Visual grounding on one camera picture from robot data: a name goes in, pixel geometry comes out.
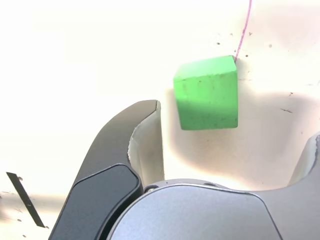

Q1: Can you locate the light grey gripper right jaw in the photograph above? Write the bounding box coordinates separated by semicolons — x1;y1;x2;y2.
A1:
106;133;320;240

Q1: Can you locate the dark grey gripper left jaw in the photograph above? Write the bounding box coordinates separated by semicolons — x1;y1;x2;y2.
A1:
48;99;166;240

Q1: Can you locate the green cube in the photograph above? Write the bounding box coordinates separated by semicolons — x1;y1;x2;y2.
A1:
173;55;239;131

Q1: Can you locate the black tape strip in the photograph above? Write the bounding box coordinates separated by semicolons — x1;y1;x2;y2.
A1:
6;171;46;228

